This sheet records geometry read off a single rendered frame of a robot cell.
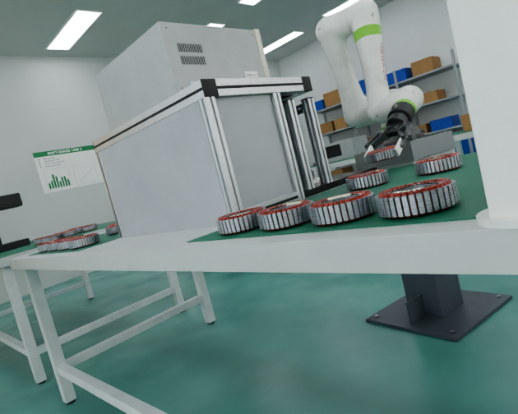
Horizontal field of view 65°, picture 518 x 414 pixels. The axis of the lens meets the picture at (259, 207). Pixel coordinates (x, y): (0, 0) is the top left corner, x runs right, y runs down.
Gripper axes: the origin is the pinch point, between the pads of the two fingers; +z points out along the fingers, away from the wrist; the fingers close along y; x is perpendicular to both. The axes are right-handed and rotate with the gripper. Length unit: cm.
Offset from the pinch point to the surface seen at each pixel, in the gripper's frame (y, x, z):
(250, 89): -6, -49, 31
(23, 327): -188, -2, 98
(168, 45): -19, -70, 33
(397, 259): 47, -36, 81
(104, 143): -64, -58, 45
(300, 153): -7.3, -23.8, 26.8
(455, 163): 34.4, -10.7, 28.3
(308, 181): -7.1, -15.8, 30.9
